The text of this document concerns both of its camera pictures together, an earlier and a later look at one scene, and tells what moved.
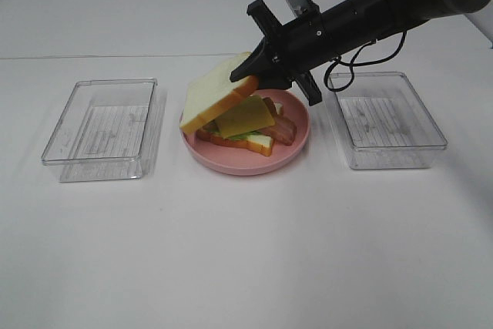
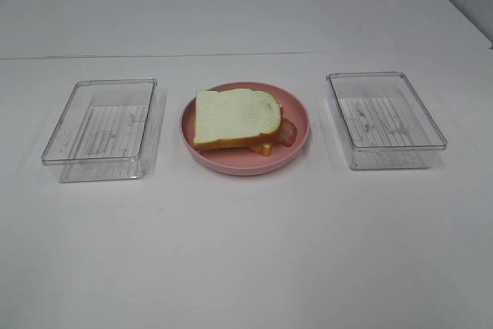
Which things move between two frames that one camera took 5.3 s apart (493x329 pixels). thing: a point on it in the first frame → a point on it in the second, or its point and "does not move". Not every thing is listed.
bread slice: x=212 y=92 → x=233 y=118
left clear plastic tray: x=100 y=133 does not move
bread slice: x=262 y=144 → x=266 y=149
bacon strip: x=284 y=131 does not move
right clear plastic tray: x=385 y=124 does not move
